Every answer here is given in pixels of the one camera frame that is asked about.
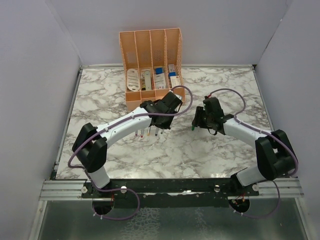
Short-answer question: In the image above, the white blue box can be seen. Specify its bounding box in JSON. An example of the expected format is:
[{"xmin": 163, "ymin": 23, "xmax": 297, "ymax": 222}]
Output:
[{"xmin": 154, "ymin": 66, "xmax": 167, "ymax": 90}]

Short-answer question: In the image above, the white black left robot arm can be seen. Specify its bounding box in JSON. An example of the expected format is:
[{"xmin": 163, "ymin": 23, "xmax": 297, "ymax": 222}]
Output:
[{"xmin": 72, "ymin": 91, "xmax": 183, "ymax": 198}]

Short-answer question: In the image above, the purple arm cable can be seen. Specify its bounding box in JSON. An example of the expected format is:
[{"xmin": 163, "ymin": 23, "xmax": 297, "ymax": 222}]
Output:
[
  {"xmin": 206, "ymin": 87, "xmax": 300, "ymax": 177},
  {"xmin": 67, "ymin": 85, "xmax": 194, "ymax": 193}
]

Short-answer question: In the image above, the white oval label card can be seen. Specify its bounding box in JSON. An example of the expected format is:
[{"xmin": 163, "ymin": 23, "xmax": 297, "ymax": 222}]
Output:
[{"xmin": 126, "ymin": 68, "xmax": 140, "ymax": 92}]

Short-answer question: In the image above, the aluminium extrusion frame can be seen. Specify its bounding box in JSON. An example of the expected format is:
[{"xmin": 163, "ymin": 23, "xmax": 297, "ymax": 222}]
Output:
[{"xmin": 39, "ymin": 179, "xmax": 86, "ymax": 201}]

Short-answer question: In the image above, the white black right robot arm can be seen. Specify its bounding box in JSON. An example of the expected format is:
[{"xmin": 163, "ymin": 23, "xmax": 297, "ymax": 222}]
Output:
[{"xmin": 192, "ymin": 97, "xmax": 298, "ymax": 196}]

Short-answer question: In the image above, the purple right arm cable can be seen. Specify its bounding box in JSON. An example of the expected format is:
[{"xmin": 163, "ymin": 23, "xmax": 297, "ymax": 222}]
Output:
[{"xmin": 206, "ymin": 87, "xmax": 300, "ymax": 177}]

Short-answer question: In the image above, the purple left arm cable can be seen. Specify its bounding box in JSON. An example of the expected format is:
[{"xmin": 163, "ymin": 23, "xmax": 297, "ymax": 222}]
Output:
[{"xmin": 67, "ymin": 85, "xmax": 194, "ymax": 193}]

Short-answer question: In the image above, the peach plastic desk organizer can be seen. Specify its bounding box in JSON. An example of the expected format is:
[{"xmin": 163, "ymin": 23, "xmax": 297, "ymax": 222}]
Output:
[{"xmin": 119, "ymin": 28, "xmax": 185, "ymax": 111}]

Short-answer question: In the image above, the white red box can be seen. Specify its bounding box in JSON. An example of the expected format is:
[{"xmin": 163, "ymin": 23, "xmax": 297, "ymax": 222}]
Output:
[{"xmin": 168, "ymin": 64, "xmax": 181, "ymax": 88}]

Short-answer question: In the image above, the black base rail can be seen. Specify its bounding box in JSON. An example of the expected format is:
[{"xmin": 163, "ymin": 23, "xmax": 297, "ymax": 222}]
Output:
[{"xmin": 72, "ymin": 177, "xmax": 259, "ymax": 209}]

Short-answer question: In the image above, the white red marker pen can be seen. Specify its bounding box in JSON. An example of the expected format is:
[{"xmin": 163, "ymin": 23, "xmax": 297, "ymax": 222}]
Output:
[{"xmin": 140, "ymin": 128, "xmax": 145, "ymax": 138}]

